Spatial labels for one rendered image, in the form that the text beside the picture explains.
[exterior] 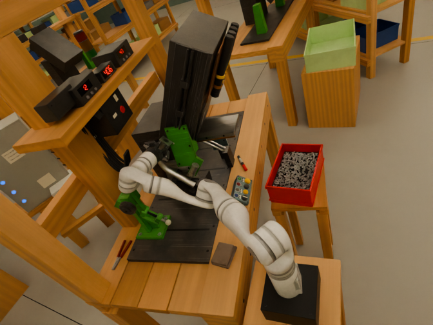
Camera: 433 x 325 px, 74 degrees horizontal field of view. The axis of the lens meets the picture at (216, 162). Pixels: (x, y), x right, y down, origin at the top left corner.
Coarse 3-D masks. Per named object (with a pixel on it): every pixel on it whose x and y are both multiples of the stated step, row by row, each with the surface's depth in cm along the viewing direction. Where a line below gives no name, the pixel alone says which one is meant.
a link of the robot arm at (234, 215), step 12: (228, 204) 94; (240, 204) 94; (228, 216) 90; (240, 216) 88; (228, 228) 92; (240, 228) 83; (240, 240) 83; (252, 240) 76; (252, 252) 76; (264, 252) 74; (264, 264) 75
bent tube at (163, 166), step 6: (162, 138) 136; (162, 144) 135; (168, 144) 134; (162, 162) 142; (162, 168) 142; (168, 168) 142; (174, 174) 142; (180, 174) 143; (180, 180) 143; (186, 180) 142; (192, 186) 142
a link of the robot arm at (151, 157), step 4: (144, 152) 122; (148, 152) 122; (140, 156) 120; (144, 156) 119; (148, 156) 120; (152, 156) 121; (148, 160) 118; (152, 160) 120; (156, 160) 123; (152, 164) 120; (148, 172) 125; (152, 172) 127
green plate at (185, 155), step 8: (168, 128) 134; (176, 128) 133; (184, 128) 132; (168, 136) 136; (176, 136) 135; (184, 136) 134; (176, 144) 137; (184, 144) 136; (192, 144) 135; (176, 152) 140; (184, 152) 138; (192, 152) 137; (176, 160) 142; (184, 160) 140; (192, 160) 139
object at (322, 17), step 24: (336, 0) 338; (360, 0) 292; (384, 0) 291; (408, 0) 287; (360, 24) 370; (384, 24) 329; (408, 24) 300; (360, 48) 324; (384, 48) 315; (408, 48) 318
